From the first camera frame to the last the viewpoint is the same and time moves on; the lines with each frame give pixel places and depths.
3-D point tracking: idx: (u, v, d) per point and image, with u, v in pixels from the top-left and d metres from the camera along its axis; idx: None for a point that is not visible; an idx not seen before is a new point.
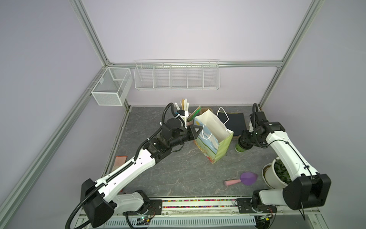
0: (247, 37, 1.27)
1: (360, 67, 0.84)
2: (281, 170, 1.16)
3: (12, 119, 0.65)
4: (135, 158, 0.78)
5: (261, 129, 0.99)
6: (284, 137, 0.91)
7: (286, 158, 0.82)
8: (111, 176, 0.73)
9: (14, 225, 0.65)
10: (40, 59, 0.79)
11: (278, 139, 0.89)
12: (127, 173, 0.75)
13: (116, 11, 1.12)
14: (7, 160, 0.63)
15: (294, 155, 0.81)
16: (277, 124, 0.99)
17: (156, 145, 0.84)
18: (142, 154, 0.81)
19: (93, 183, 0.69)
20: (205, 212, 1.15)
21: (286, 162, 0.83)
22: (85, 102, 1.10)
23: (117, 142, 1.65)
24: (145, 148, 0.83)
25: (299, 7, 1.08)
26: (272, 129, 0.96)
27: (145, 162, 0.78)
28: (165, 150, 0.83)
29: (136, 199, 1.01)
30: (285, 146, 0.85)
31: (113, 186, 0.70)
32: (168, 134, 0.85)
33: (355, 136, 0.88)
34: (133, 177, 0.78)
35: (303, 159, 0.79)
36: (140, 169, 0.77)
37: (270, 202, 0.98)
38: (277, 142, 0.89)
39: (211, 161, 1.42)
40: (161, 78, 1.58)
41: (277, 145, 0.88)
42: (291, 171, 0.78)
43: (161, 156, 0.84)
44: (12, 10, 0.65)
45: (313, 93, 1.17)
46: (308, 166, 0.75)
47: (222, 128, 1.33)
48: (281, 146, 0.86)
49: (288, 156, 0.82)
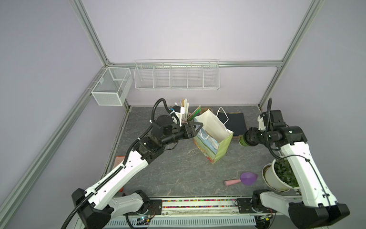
0: (247, 37, 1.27)
1: (360, 67, 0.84)
2: (281, 170, 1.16)
3: (12, 119, 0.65)
4: (124, 162, 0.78)
5: (278, 135, 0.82)
6: (305, 151, 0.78)
7: (303, 179, 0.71)
8: (101, 184, 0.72)
9: (14, 225, 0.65)
10: (39, 60, 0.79)
11: (298, 155, 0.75)
12: (116, 179, 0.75)
13: (116, 11, 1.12)
14: (7, 160, 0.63)
15: (313, 178, 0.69)
16: (298, 130, 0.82)
17: (146, 145, 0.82)
18: (132, 156, 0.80)
19: (83, 193, 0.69)
20: (205, 212, 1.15)
21: (302, 184, 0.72)
22: (85, 102, 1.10)
23: (117, 142, 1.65)
24: (135, 150, 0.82)
25: (299, 7, 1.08)
26: (291, 139, 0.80)
27: (135, 165, 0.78)
28: (157, 149, 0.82)
29: (134, 200, 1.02)
30: (304, 165, 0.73)
31: (103, 194, 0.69)
32: (159, 133, 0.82)
33: (355, 136, 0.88)
34: (124, 182, 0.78)
35: (323, 184, 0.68)
36: (132, 171, 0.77)
37: (270, 206, 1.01)
38: (296, 158, 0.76)
39: (211, 161, 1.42)
40: (161, 78, 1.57)
41: (296, 162, 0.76)
42: (306, 196, 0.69)
43: (154, 156, 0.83)
44: (11, 10, 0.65)
45: (313, 93, 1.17)
46: (329, 194, 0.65)
47: (222, 128, 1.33)
48: (299, 164, 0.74)
49: (305, 177, 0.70)
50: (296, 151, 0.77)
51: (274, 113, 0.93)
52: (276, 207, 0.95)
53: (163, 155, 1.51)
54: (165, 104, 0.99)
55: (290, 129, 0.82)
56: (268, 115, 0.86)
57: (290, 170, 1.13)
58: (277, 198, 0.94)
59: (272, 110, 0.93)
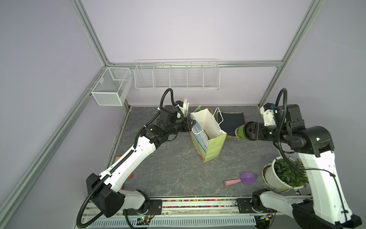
0: (246, 38, 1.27)
1: (359, 67, 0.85)
2: (281, 170, 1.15)
3: (15, 119, 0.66)
4: (134, 146, 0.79)
5: (301, 143, 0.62)
6: (330, 163, 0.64)
7: (322, 193, 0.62)
8: (115, 167, 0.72)
9: (14, 224, 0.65)
10: (40, 60, 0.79)
11: (322, 170, 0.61)
12: (129, 162, 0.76)
13: (117, 11, 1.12)
14: (8, 159, 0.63)
15: (335, 195, 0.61)
16: (326, 136, 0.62)
17: (153, 130, 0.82)
18: (141, 141, 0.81)
19: (97, 177, 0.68)
20: (205, 212, 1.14)
21: (318, 196, 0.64)
22: (85, 102, 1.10)
23: (117, 142, 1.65)
24: (143, 135, 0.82)
25: (299, 7, 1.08)
26: (318, 150, 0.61)
27: (145, 148, 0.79)
28: (163, 134, 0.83)
29: (138, 195, 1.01)
30: (329, 181, 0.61)
31: (118, 175, 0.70)
32: (167, 119, 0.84)
33: (355, 136, 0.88)
34: (136, 164, 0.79)
35: (342, 199, 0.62)
36: (141, 155, 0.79)
37: (271, 206, 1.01)
38: (319, 174, 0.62)
39: (203, 159, 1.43)
40: (161, 78, 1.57)
41: (316, 177, 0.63)
42: (320, 209, 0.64)
43: (160, 140, 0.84)
44: (11, 10, 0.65)
45: (313, 93, 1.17)
46: (347, 211, 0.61)
47: (215, 127, 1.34)
48: (322, 179, 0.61)
49: (327, 194, 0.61)
50: (321, 164, 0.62)
51: (291, 109, 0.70)
52: (277, 206, 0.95)
53: (163, 155, 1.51)
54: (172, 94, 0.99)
55: (316, 133, 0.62)
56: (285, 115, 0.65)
57: (290, 170, 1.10)
58: (279, 200, 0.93)
59: (288, 105, 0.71)
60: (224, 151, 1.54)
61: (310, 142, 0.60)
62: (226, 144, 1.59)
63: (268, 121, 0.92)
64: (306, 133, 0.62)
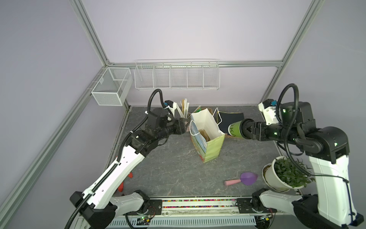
0: (246, 38, 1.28)
1: (359, 67, 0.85)
2: (282, 170, 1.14)
3: (15, 118, 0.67)
4: (118, 159, 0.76)
5: (317, 150, 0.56)
6: (345, 169, 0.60)
7: (331, 196, 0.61)
8: (98, 184, 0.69)
9: (15, 224, 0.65)
10: (39, 60, 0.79)
11: (336, 176, 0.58)
12: (114, 177, 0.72)
13: (117, 11, 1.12)
14: (9, 159, 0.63)
15: (343, 198, 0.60)
16: (343, 140, 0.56)
17: (139, 139, 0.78)
18: (126, 152, 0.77)
19: (81, 195, 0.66)
20: (205, 212, 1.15)
21: (326, 198, 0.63)
22: (85, 102, 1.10)
23: (117, 142, 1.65)
24: (128, 145, 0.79)
25: (299, 7, 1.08)
26: (334, 156, 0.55)
27: (130, 161, 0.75)
28: (151, 141, 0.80)
29: (135, 199, 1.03)
30: (340, 185, 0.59)
31: (102, 193, 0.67)
32: (154, 124, 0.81)
33: (354, 136, 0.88)
34: (122, 179, 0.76)
35: (350, 201, 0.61)
36: (127, 168, 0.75)
37: (272, 206, 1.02)
38: (331, 180, 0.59)
39: (202, 160, 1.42)
40: (161, 78, 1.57)
41: (328, 181, 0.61)
42: (325, 209, 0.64)
43: (149, 148, 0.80)
44: (12, 10, 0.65)
45: (313, 93, 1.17)
46: (353, 213, 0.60)
47: (215, 127, 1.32)
48: (334, 184, 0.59)
49: (337, 198, 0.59)
50: (337, 171, 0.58)
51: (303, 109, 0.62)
52: (278, 205, 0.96)
53: (163, 155, 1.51)
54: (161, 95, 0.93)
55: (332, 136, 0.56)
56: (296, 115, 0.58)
57: (290, 170, 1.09)
58: (279, 199, 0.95)
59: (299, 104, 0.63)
60: (224, 151, 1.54)
61: (329, 147, 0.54)
62: (227, 144, 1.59)
63: (269, 120, 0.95)
64: (323, 137, 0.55)
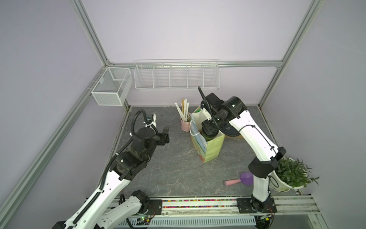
0: (247, 38, 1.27)
1: (356, 68, 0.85)
2: (282, 170, 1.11)
3: (15, 119, 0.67)
4: (100, 187, 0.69)
5: (225, 113, 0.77)
6: (249, 119, 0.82)
7: (254, 142, 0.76)
8: (80, 214, 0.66)
9: (15, 224, 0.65)
10: (39, 60, 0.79)
11: (244, 126, 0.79)
12: (96, 206, 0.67)
13: (116, 11, 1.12)
14: (7, 160, 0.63)
15: (262, 138, 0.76)
16: (238, 101, 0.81)
17: (124, 163, 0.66)
18: (109, 178, 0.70)
19: (62, 226, 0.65)
20: (205, 212, 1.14)
21: (254, 146, 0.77)
22: (85, 102, 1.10)
23: (116, 142, 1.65)
24: (112, 170, 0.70)
25: (299, 7, 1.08)
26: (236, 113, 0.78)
27: (113, 187, 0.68)
28: (137, 164, 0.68)
29: (129, 207, 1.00)
30: (251, 130, 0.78)
31: (83, 224, 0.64)
32: (139, 147, 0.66)
33: (350, 136, 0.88)
34: (107, 204, 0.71)
35: (267, 139, 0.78)
36: (111, 195, 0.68)
37: (263, 195, 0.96)
38: (244, 130, 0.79)
39: (202, 160, 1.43)
40: (161, 79, 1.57)
41: (247, 132, 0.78)
42: (260, 155, 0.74)
43: (134, 171, 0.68)
44: (11, 10, 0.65)
45: (311, 94, 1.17)
46: (273, 146, 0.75)
47: None
48: (248, 131, 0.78)
49: (255, 140, 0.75)
50: (242, 122, 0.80)
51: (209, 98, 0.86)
52: (259, 186, 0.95)
53: (163, 155, 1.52)
54: (145, 114, 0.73)
55: (231, 102, 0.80)
56: (206, 101, 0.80)
57: (290, 170, 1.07)
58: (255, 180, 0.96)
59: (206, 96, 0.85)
60: (224, 151, 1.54)
61: (230, 109, 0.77)
62: (226, 144, 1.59)
63: None
64: (225, 105, 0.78)
